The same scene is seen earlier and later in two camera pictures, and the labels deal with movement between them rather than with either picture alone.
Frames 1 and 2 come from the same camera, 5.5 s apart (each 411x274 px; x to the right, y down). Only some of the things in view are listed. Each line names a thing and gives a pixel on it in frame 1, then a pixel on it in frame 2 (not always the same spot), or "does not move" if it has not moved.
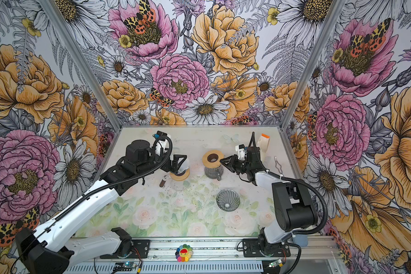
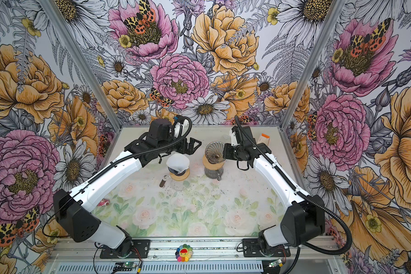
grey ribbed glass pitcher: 214,173 does not move
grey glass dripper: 228,200 to 214,152
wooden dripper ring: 211,158 does not move
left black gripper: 175,166 to 190,149
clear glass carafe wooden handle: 179,185 does not move
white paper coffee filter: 185,166 does not move
